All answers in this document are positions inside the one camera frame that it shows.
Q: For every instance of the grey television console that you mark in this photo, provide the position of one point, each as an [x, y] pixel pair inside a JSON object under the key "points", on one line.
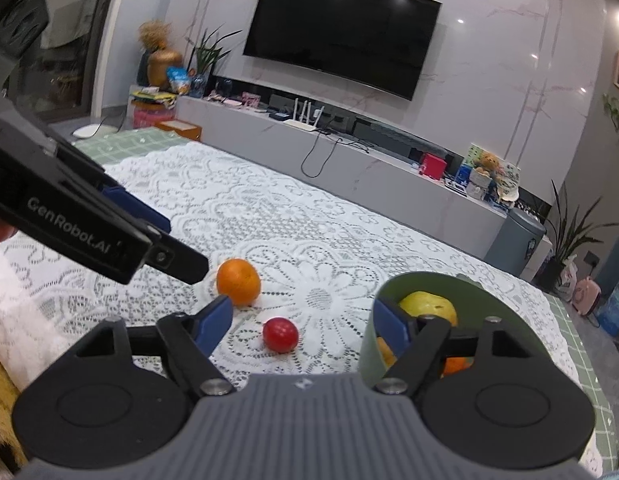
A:
{"points": [[389, 185]]}

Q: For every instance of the plush toy gift box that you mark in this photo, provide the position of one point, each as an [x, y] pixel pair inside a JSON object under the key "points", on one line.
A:
{"points": [[489, 172]]}

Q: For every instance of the orange wooden box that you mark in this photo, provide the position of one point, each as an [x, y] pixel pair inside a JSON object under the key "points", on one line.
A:
{"points": [[182, 131]]}

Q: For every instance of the white plastic bag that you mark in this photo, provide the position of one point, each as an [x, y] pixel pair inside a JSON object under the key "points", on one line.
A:
{"points": [[568, 277]]}

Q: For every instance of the blue snack bag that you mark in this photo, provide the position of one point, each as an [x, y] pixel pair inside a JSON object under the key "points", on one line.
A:
{"points": [[182, 80]]}

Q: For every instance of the grey trash bin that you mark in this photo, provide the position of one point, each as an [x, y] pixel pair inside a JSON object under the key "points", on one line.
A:
{"points": [[514, 245]]}

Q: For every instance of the white lace tablecloth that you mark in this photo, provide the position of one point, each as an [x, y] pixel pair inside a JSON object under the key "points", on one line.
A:
{"points": [[314, 240]]}

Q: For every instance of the pink bag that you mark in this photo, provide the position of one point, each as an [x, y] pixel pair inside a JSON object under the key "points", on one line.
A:
{"points": [[588, 297]]}

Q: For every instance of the orange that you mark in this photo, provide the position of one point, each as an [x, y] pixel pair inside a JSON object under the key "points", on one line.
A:
{"points": [[238, 282], [457, 366]]}

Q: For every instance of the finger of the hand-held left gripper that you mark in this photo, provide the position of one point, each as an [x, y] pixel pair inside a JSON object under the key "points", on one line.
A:
{"points": [[139, 210], [179, 260]]}

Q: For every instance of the gold vase with dried flowers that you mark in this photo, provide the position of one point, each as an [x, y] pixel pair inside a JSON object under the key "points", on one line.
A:
{"points": [[162, 62]]}

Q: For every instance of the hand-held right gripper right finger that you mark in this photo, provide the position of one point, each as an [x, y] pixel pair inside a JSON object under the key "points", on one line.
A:
{"points": [[391, 324]]}

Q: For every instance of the red box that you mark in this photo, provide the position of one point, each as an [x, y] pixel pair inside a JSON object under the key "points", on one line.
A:
{"points": [[432, 166]]}

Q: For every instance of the pink item on console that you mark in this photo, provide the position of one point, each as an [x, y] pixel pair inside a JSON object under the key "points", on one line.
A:
{"points": [[251, 100]]}

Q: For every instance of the white round disc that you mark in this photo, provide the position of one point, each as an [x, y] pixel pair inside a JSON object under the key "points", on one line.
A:
{"points": [[91, 131]]}

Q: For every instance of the blue water bottle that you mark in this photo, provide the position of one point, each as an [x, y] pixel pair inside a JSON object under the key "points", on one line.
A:
{"points": [[617, 307]]}

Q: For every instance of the pink stool with clutter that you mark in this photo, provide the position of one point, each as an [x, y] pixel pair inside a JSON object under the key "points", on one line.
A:
{"points": [[149, 110]]}

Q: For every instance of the black television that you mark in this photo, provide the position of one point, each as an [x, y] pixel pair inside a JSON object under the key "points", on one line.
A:
{"points": [[339, 35]]}

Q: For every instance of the yellow cloth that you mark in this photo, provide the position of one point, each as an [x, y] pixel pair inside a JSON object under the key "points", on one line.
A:
{"points": [[1, 400]]}

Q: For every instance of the green bowl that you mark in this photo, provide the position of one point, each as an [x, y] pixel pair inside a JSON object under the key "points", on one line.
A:
{"points": [[369, 360]]}

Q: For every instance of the white router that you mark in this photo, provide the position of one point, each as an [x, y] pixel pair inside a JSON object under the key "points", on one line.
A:
{"points": [[304, 124]]}

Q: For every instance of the red cherry tomato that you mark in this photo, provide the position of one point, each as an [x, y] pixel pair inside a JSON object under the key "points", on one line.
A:
{"points": [[280, 335]]}

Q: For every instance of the tall potted plant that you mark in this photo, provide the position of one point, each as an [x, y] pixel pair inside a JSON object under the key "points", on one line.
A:
{"points": [[564, 240]]}

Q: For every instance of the slim potted plant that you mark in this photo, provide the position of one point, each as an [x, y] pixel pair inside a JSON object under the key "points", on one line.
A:
{"points": [[209, 57]]}

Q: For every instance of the yellow red pear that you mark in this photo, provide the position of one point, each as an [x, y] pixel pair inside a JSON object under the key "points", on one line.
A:
{"points": [[429, 306]]}

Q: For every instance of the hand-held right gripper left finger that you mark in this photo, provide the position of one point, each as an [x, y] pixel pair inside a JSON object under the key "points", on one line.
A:
{"points": [[215, 321]]}

